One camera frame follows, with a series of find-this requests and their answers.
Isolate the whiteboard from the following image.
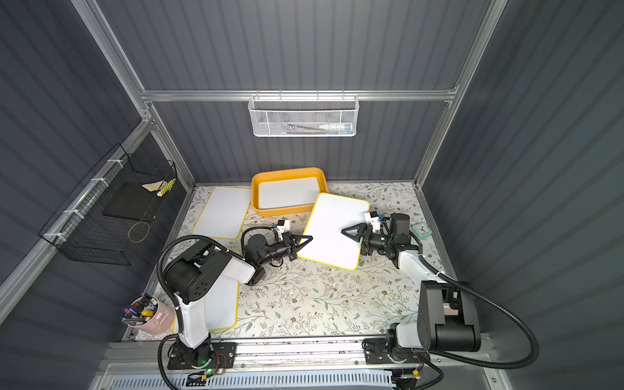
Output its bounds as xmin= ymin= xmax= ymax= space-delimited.
xmin=258 ymin=177 xmax=320 ymax=210
xmin=192 ymin=187 xmax=251 ymax=241
xmin=297 ymin=193 xmax=371 ymax=271
xmin=175 ymin=276 xmax=240 ymax=333

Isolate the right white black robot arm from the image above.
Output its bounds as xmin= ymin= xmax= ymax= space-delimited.
xmin=341 ymin=212 xmax=540 ymax=370

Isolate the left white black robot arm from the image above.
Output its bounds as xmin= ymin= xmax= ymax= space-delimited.
xmin=156 ymin=226 xmax=313 ymax=361

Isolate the small teal clock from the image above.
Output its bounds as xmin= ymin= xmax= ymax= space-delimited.
xmin=410 ymin=222 xmax=432 ymax=240

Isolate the floral table mat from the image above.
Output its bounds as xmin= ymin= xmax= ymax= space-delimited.
xmin=175 ymin=182 xmax=425 ymax=338

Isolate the white marker in basket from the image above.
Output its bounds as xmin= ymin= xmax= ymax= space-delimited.
xmin=318 ymin=123 xmax=353 ymax=134

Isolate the yellow sticky note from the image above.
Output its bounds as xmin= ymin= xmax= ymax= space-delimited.
xmin=141 ymin=180 xmax=163 ymax=192

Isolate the pink pen cup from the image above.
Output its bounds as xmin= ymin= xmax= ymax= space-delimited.
xmin=120 ymin=292 xmax=176 ymax=336

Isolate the black pad in basket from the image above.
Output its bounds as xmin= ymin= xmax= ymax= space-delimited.
xmin=102 ymin=183 xmax=163 ymax=222

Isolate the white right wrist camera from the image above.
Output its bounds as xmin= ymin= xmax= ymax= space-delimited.
xmin=365 ymin=211 xmax=382 ymax=232

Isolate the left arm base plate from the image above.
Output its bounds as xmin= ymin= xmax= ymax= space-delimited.
xmin=167 ymin=341 xmax=238 ymax=372

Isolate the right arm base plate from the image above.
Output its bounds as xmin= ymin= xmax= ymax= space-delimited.
xmin=361 ymin=338 xmax=430 ymax=365

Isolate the white wire mesh basket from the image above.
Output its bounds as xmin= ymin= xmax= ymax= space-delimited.
xmin=248 ymin=94 xmax=360 ymax=137

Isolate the black wire basket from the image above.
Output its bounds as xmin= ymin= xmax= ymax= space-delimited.
xmin=39 ymin=148 xmax=177 ymax=266

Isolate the aluminium rail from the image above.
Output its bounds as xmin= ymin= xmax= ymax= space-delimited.
xmin=101 ymin=333 xmax=488 ymax=371

